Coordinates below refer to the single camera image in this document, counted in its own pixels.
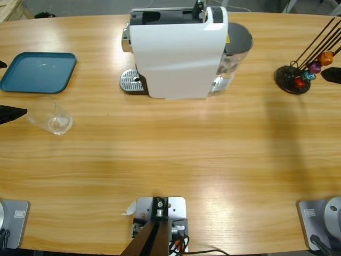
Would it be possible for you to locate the dark camera mount post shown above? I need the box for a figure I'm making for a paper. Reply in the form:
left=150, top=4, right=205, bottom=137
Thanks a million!
left=119, top=196, right=170, bottom=256

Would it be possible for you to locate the teal plastic tray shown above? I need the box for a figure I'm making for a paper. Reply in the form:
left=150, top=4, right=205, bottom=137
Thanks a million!
left=0, top=52, right=77, bottom=94

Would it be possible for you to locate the black power cable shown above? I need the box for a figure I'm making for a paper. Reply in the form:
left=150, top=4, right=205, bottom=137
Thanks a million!
left=183, top=249, right=230, bottom=256

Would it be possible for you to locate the purple coffee capsule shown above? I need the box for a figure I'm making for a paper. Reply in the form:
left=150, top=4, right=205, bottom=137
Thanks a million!
left=308, top=60, right=322, bottom=75

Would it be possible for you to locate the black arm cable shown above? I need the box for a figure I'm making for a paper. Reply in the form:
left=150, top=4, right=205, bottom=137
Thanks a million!
left=0, top=228, right=11, bottom=249
left=310, top=234, right=334, bottom=256

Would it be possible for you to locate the robot arm grey base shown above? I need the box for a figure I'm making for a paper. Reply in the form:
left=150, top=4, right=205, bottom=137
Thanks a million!
left=0, top=199, right=31, bottom=249
left=297, top=196, right=341, bottom=251

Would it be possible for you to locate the thin white cable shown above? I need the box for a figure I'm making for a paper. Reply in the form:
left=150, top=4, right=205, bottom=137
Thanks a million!
left=228, top=4, right=251, bottom=13

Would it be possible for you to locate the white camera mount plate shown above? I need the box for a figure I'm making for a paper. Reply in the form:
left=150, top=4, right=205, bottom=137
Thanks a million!
left=132, top=196, right=189, bottom=254

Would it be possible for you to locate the white metal frame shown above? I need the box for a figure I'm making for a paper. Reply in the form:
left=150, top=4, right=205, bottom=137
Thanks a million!
left=282, top=0, right=299, bottom=13

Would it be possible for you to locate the black capsule holder with rods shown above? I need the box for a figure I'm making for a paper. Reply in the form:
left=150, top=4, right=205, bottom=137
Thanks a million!
left=274, top=17, right=341, bottom=95

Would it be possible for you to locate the clear drinking glass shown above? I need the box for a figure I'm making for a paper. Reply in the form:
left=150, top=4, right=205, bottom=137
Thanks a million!
left=26, top=97, right=74, bottom=136

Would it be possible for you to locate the white capsule coffee machine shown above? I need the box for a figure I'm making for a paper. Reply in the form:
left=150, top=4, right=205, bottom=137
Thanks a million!
left=119, top=5, right=230, bottom=101

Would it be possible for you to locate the white paper tape piece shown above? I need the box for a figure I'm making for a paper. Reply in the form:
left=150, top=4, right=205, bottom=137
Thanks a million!
left=121, top=200, right=137, bottom=216

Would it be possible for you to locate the clear water tank black lid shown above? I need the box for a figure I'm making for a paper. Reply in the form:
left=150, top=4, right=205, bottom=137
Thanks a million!
left=209, top=22, right=254, bottom=97

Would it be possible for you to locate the orange coffee capsule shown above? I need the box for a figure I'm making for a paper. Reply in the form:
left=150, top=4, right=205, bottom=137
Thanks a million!
left=319, top=50, right=335, bottom=67

